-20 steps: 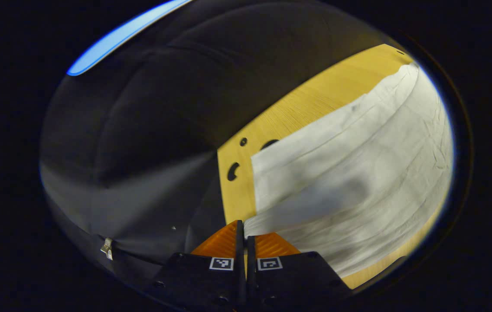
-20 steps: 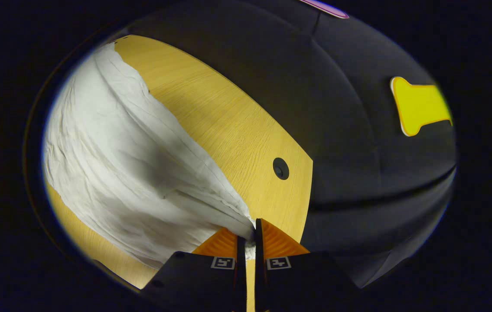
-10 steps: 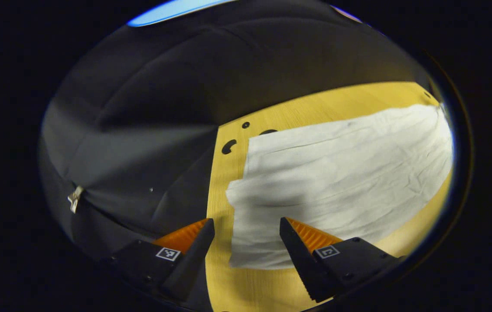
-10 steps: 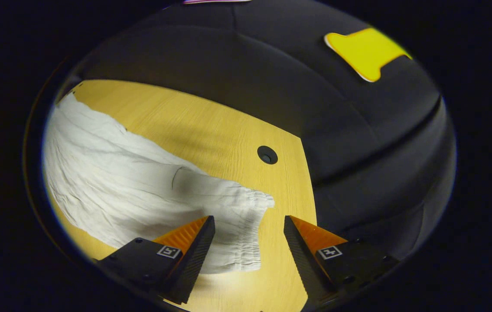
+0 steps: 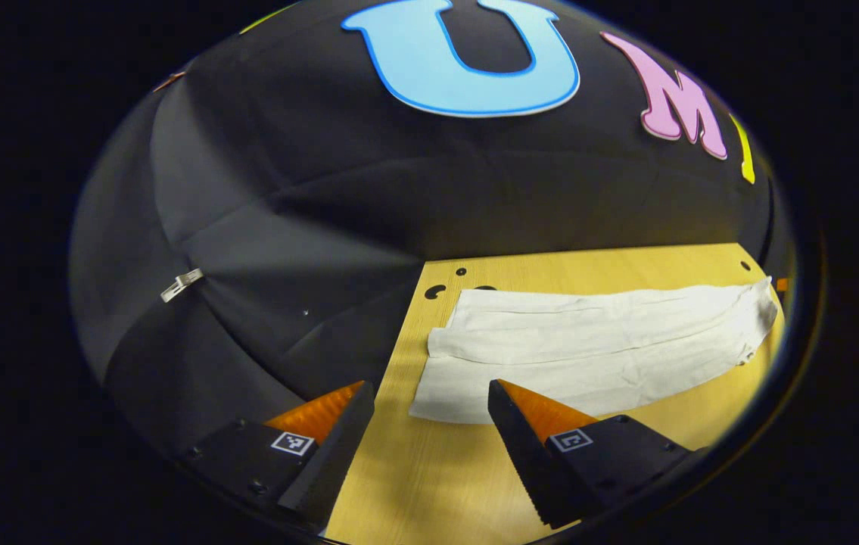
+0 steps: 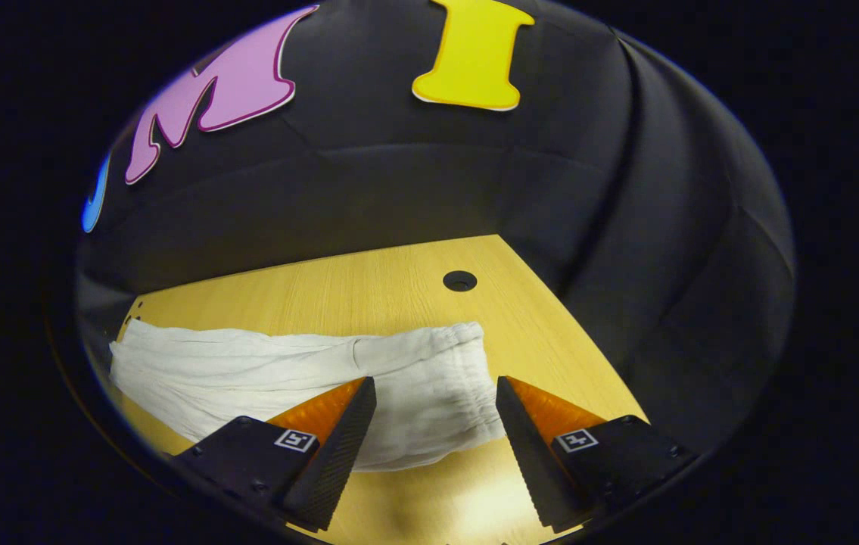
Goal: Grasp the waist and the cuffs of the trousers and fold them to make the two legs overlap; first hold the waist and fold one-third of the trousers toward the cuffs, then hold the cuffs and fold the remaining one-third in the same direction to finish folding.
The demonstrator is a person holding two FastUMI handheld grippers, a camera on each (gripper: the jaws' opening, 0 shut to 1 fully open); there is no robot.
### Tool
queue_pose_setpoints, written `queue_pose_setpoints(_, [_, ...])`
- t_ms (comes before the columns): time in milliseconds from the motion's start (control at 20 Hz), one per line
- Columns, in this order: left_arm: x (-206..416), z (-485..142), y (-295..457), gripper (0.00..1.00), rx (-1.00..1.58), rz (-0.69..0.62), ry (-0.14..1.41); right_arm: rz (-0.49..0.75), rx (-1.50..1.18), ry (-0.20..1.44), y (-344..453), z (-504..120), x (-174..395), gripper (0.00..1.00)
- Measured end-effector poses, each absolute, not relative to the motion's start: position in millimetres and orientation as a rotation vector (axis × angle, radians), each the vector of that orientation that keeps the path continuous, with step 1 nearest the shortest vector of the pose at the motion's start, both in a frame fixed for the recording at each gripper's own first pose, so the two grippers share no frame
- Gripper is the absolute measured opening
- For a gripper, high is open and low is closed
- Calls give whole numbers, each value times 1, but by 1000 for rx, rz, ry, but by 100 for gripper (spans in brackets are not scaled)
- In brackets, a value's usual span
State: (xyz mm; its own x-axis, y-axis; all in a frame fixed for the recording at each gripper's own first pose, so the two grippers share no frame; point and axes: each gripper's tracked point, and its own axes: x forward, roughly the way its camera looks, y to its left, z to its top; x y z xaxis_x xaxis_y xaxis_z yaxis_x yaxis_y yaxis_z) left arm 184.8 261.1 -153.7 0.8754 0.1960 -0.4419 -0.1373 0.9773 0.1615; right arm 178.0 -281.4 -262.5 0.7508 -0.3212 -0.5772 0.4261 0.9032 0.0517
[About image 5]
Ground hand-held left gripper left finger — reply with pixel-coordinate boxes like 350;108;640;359
185;381;375;531

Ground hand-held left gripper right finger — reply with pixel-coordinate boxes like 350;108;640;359
487;378;705;529

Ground white jeans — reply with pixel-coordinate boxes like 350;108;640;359
409;276;780;425

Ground white cloth clip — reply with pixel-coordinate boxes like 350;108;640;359
160;269;204;304

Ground black backdrop cloth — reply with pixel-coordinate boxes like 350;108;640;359
70;0;793;462

